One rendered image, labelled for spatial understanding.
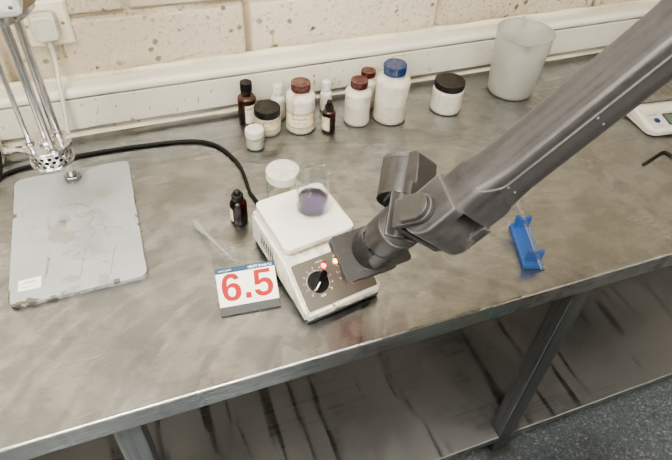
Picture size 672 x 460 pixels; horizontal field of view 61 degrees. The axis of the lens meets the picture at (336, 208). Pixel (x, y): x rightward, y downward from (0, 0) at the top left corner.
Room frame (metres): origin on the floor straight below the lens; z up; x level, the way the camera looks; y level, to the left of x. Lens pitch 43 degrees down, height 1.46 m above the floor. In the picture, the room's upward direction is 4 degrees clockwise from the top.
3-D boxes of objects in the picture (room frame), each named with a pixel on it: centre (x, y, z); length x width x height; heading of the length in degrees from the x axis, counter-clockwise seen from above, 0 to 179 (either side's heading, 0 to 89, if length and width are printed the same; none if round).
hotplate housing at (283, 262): (0.62, 0.04, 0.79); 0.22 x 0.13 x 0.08; 31
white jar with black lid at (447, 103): (1.11, -0.23, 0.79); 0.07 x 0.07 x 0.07
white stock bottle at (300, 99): (1.00, 0.09, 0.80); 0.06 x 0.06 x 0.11
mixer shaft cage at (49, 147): (0.68, 0.44, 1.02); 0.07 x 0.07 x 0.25
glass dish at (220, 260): (0.60, 0.16, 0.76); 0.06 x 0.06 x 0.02
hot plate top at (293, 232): (0.65, 0.05, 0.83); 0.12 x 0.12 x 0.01; 31
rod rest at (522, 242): (0.69, -0.33, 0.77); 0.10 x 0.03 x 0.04; 3
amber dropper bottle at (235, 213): (0.71, 0.17, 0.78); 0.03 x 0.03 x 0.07
